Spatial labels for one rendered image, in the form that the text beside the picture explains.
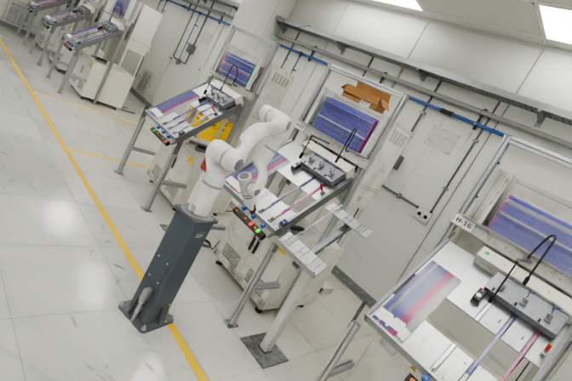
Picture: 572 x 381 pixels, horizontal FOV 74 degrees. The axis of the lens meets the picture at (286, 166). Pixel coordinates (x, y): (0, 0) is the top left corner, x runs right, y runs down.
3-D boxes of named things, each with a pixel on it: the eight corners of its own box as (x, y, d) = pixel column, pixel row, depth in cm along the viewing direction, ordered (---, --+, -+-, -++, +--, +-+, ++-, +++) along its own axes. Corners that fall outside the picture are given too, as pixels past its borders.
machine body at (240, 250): (257, 316, 275) (297, 246, 266) (209, 258, 320) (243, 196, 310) (308, 309, 324) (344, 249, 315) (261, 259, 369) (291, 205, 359)
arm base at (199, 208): (197, 223, 198) (212, 192, 195) (174, 203, 206) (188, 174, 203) (219, 221, 215) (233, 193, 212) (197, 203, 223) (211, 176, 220)
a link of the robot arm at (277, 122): (214, 165, 209) (233, 179, 201) (209, 150, 200) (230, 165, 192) (276, 117, 232) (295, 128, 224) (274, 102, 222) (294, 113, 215)
